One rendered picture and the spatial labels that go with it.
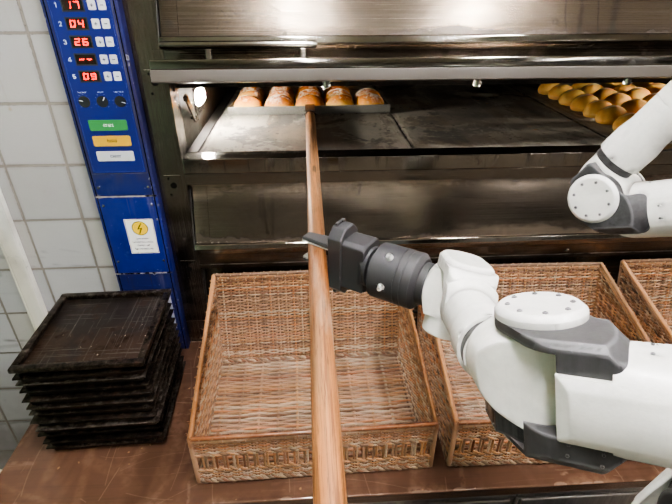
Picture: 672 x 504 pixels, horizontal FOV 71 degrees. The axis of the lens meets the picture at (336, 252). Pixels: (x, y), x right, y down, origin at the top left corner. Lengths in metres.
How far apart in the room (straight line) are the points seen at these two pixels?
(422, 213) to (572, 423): 1.00
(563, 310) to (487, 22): 0.91
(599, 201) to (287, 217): 0.79
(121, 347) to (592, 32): 1.31
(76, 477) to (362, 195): 0.98
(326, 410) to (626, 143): 0.61
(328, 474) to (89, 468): 0.96
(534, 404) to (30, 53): 1.23
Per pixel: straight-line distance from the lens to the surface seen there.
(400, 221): 1.35
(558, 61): 1.19
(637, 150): 0.86
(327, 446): 0.48
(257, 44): 1.10
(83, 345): 1.26
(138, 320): 1.28
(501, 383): 0.46
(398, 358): 1.48
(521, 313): 0.44
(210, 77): 1.08
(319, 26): 1.18
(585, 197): 0.86
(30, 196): 1.48
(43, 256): 1.56
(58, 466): 1.40
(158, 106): 1.27
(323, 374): 0.54
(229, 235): 1.35
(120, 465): 1.34
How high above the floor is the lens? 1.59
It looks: 30 degrees down
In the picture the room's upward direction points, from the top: straight up
